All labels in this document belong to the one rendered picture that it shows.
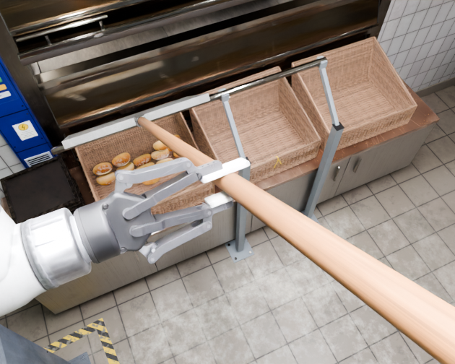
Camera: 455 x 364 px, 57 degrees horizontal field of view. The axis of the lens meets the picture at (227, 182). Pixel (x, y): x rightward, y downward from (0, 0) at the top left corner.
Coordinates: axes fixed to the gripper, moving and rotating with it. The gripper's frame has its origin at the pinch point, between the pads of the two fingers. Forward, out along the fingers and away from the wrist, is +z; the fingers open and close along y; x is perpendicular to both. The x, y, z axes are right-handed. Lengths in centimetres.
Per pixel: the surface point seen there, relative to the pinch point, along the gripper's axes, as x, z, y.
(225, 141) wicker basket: -168, 48, 35
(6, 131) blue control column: -153, -51, -7
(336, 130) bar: -113, 85, 35
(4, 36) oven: -127, -33, -40
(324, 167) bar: -132, 86, 58
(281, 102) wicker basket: -169, 87, 25
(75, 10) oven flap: -123, -6, -42
